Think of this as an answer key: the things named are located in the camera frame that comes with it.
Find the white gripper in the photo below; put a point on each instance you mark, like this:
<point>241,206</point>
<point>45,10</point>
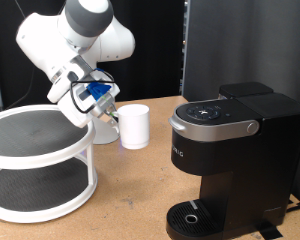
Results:
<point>68,106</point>

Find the black Keurig coffee machine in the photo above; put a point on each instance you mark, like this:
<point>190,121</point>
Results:
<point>256,160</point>

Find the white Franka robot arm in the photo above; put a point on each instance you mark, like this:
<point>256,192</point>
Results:
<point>56,40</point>

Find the black backdrop curtain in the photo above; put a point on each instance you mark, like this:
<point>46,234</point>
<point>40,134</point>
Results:
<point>156,50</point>

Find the white two-tier turntable shelf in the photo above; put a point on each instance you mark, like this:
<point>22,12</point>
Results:
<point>23,140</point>

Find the black tape strip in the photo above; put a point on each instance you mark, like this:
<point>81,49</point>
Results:
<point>270,231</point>

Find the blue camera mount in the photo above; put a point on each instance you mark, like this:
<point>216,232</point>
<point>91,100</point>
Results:
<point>97,89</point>

